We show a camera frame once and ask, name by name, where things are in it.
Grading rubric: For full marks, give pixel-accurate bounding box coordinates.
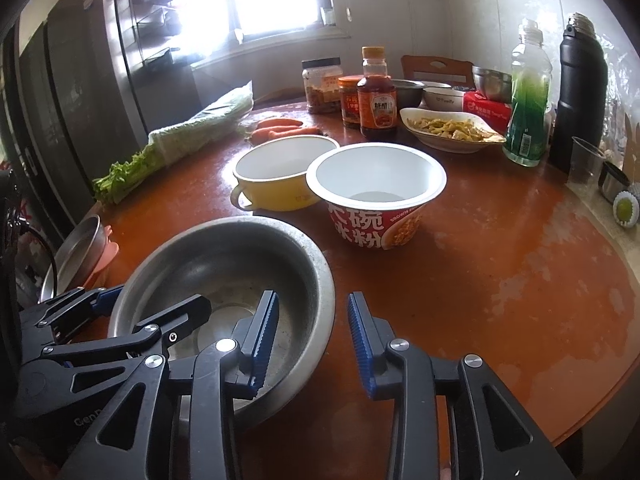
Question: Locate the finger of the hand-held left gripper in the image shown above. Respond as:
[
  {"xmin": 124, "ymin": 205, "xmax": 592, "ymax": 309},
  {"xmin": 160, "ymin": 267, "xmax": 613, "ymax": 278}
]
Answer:
[
  {"xmin": 41, "ymin": 294, "xmax": 213, "ymax": 369},
  {"xmin": 34, "ymin": 283, "xmax": 126, "ymax": 332}
]

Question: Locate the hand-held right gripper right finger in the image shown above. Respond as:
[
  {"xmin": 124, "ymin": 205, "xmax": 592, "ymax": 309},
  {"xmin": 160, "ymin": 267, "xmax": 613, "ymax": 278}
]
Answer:
[{"xmin": 346, "ymin": 290, "xmax": 576, "ymax": 480}]

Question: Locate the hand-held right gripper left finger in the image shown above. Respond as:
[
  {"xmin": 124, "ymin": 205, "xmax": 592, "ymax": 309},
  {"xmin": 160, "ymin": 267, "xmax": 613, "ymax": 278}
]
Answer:
[{"xmin": 57, "ymin": 289, "xmax": 281, "ymax": 480}]

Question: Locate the round metal pan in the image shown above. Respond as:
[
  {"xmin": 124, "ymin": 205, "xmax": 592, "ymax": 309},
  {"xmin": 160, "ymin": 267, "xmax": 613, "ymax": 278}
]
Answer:
[{"xmin": 39, "ymin": 215, "xmax": 103, "ymax": 306}]

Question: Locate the large stainless steel bowl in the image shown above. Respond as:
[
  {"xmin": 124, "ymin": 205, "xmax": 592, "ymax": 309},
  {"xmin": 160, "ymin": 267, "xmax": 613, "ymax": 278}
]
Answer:
[{"xmin": 107, "ymin": 216, "xmax": 336, "ymax": 431}]

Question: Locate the wrapped celery bundle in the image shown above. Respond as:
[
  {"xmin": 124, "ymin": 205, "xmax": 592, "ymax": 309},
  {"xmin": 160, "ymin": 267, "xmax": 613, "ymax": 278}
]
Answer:
[{"xmin": 91, "ymin": 81, "xmax": 255, "ymax": 206}]

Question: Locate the red paper noodle bowl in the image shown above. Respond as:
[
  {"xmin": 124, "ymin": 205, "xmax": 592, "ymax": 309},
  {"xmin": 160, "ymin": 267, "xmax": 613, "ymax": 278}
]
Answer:
[{"xmin": 306, "ymin": 142, "xmax": 447, "ymax": 252}]

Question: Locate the grey refrigerator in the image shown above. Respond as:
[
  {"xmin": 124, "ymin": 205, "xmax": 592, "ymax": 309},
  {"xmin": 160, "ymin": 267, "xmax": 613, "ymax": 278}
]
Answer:
[{"xmin": 15, "ymin": 0, "xmax": 201, "ymax": 241}]

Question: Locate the white plate with food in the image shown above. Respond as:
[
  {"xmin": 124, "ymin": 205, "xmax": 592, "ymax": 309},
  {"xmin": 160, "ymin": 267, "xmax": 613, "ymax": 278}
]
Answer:
[{"xmin": 399, "ymin": 107, "xmax": 507, "ymax": 154}]

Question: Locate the brown sauce bottle orange cap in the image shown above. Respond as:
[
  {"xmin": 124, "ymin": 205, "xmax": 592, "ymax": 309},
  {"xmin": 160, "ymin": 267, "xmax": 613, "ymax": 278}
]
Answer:
[{"xmin": 357, "ymin": 46, "xmax": 399, "ymax": 142}]

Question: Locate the chili sauce jar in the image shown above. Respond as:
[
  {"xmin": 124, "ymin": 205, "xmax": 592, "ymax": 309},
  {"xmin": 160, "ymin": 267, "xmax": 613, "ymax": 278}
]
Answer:
[{"xmin": 338, "ymin": 75, "xmax": 366, "ymax": 129}]

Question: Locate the small stainless steel bowl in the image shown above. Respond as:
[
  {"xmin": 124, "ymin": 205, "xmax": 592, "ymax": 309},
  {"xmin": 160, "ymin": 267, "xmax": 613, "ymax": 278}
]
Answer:
[
  {"xmin": 391, "ymin": 79, "xmax": 426, "ymax": 107},
  {"xmin": 471, "ymin": 65, "xmax": 514, "ymax": 103}
]

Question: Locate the white ceramic bowl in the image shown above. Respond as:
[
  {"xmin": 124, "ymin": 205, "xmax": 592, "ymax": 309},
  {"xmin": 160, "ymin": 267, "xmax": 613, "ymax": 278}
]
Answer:
[{"xmin": 422, "ymin": 86, "xmax": 467, "ymax": 111}]

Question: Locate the pickle jar with black lid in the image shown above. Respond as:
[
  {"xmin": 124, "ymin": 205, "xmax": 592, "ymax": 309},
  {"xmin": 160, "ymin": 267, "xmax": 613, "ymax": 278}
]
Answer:
[{"xmin": 301, "ymin": 58, "xmax": 345, "ymax": 114}]

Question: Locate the red tissue box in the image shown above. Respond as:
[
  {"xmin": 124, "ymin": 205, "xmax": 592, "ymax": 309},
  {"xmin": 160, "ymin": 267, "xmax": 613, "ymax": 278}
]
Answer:
[{"xmin": 462, "ymin": 91, "xmax": 513, "ymax": 121}]

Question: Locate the clear plastic cup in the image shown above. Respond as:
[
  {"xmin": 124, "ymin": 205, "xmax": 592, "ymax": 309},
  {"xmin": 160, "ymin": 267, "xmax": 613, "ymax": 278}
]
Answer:
[{"xmin": 567, "ymin": 136, "xmax": 607, "ymax": 186}]

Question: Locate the green plastic bottle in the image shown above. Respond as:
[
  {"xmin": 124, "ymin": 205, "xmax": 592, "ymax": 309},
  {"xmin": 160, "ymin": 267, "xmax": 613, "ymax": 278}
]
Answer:
[{"xmin": 502, "ymin": 18, "xmax": 553, "ymax": 167}]

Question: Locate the wooden chair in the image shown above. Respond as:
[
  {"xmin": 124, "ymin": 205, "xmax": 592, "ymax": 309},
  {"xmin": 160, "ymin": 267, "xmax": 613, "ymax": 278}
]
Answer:
[{"xmin": 401, "ymin": 55, "xmax": 475, "ymax": 92}]

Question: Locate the green fruit in foam net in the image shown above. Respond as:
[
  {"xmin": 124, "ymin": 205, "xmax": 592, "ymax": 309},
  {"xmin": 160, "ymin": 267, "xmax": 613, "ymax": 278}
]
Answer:
[{"xmin": 612, "ymin": 191, "xmax": 640, "ymax": 224}]

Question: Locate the small metal cup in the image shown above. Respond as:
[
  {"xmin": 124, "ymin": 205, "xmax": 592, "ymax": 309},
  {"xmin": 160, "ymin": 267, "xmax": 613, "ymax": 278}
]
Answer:
[{"xmin": 597, "ymin": 161, "xmax": 632, "ymax": 204}]

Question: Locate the black thermos flask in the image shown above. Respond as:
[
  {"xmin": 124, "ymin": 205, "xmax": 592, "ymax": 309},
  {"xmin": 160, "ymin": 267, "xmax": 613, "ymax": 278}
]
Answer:
[{"xmin": 548, "ymin": 11, "xmax": 609, "ymax": 173}]

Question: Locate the cardboard rabbit cutout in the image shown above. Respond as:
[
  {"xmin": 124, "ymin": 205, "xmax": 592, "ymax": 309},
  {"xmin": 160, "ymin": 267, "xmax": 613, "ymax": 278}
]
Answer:
[{"xmin": 621, "ymin": 110, "xmax": 640, "ymax": 181}]

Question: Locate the black cable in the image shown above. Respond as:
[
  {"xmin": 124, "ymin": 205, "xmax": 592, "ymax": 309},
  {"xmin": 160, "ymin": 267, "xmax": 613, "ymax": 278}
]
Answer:
[{"xmin": 10, "ymin": 219, "xmax": 57, "ymax": 282}]

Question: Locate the yellow bowl with handle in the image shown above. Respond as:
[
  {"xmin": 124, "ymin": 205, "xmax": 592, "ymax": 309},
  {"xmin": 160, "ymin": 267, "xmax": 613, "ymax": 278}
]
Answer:
[{"xmin": 230, "ymin": 136, "xmax": 341, "ymax": 211}]

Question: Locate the wall storage rack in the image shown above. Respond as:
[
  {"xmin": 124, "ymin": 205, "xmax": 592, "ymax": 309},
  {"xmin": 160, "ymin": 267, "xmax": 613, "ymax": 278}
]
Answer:
[{"xmin": 112, "ymin": 0, "xmax": 193, "ymax": 73}]

